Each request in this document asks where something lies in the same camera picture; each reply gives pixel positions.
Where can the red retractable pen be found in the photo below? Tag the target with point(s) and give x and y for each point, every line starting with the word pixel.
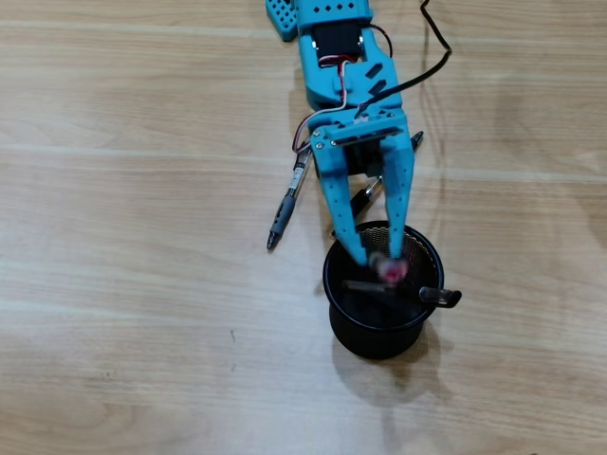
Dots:
pixel 391 272

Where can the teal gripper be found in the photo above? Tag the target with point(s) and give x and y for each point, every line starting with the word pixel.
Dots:
pixel 332 163

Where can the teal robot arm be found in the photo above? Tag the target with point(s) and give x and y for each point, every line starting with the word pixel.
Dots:
pixel 307 57

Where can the black mesh pen holder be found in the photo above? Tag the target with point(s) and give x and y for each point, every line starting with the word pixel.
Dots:
pixel 374 336

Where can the black clip retractable pen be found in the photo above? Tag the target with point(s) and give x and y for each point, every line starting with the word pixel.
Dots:
pixel 362 196

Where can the clear pen with grey grip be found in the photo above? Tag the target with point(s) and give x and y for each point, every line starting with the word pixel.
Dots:
pixel 284 213

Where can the teal perforated block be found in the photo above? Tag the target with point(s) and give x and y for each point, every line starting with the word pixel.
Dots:
pixel 280 19

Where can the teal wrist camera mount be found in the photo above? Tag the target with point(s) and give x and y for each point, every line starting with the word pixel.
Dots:
pixel 327 130

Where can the clear pen with black cap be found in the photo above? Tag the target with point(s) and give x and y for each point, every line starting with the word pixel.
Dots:
pixel 436 295

